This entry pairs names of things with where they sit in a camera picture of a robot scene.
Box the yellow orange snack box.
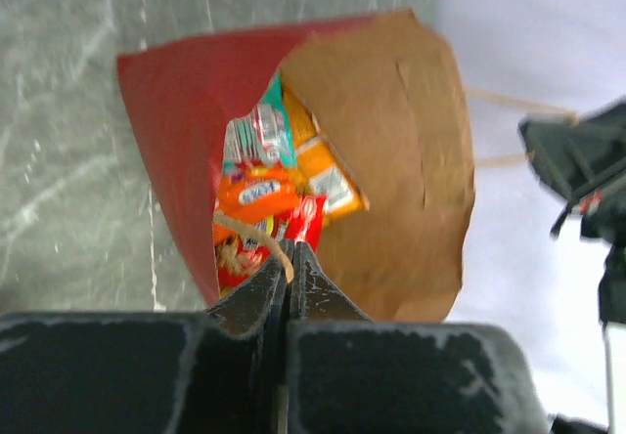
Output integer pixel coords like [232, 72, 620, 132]
[282, 84, 370, 226]

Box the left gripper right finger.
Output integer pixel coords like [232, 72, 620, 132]
[288, 243, 548, 433]

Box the red yellow snack packet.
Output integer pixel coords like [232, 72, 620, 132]
[215, 195, 327, 297]

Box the red paper bag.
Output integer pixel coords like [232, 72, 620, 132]
[116, 10, 476, 322]

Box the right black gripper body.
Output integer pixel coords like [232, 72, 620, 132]
[551, 171, 625, 326]

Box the teal snack packet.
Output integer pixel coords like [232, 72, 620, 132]
[224, 74, 297, 170]

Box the orange snack packet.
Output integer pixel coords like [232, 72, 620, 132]
[214, 166, 300, 225]

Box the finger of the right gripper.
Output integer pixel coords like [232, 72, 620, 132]
[518, 100, 625, 204]

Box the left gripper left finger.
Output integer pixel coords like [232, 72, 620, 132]
[1, 259, 286, 433]

